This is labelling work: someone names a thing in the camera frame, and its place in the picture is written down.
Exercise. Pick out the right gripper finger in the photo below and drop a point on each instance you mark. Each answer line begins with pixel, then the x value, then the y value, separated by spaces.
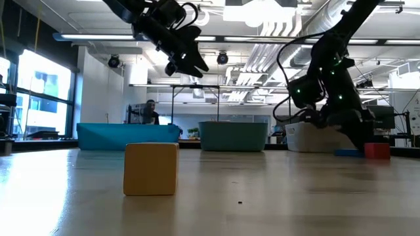
pixel 369 134
pixel 356 137

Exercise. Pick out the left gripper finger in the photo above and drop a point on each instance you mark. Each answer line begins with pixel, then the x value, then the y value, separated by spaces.
pixel 195 55
pixel 178 69

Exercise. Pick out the blue rectangular block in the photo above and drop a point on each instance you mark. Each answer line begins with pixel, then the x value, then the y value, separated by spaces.
pixel 344 153

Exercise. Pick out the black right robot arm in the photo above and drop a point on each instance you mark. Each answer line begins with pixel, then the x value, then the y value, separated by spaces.
pixel 348 26

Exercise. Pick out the small red block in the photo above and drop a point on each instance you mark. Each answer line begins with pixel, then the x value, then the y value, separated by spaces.
pixel 379 152

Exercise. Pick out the round black ceiling device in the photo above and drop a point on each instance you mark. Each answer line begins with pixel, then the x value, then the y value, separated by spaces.
pixel 222 58
pixel 113 61

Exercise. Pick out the white plastic bin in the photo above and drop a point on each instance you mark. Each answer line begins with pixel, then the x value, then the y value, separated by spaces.
pixel 302 141

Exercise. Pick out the person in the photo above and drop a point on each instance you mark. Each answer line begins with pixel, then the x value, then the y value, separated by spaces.
pixel 155 118

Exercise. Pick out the small potted plant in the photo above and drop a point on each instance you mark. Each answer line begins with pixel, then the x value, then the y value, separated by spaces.
pixel 193 131

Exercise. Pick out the overhead light bar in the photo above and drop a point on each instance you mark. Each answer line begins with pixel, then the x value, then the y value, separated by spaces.
pixel 98 37

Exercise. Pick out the teal plastic bin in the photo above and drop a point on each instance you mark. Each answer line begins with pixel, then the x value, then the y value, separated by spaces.
pixel 233 136

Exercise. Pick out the blue plastic bin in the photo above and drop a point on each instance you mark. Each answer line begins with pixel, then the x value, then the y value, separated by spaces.
pixel 98 134

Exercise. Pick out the thick orange block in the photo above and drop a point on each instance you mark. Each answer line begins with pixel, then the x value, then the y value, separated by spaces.
pixel 151 170

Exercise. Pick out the large window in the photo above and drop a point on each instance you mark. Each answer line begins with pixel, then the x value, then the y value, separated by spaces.
pixel 42 75

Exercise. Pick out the black desk equipment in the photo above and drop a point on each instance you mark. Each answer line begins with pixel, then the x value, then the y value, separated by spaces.
pixel 6 100

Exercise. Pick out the black rig frame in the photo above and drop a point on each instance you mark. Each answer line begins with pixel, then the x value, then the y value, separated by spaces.
pixel 197 86

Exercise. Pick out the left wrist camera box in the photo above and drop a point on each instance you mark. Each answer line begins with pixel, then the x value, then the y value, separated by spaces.
pixel 167 11

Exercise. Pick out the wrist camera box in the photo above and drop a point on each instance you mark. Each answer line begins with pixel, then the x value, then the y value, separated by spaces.
pixel 305 91
pixel 167 11

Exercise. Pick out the black ceiling camera cluster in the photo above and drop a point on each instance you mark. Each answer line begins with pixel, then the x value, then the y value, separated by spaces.
pixel 365 85

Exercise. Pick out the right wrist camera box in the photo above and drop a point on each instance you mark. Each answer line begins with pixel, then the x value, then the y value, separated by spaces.
pixel 305 91

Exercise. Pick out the white wall poster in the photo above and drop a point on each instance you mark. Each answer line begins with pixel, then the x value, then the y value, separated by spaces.
pixel 416 114

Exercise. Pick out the black aluminium table frame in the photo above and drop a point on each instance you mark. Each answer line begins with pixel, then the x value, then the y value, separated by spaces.
pixel 46 145

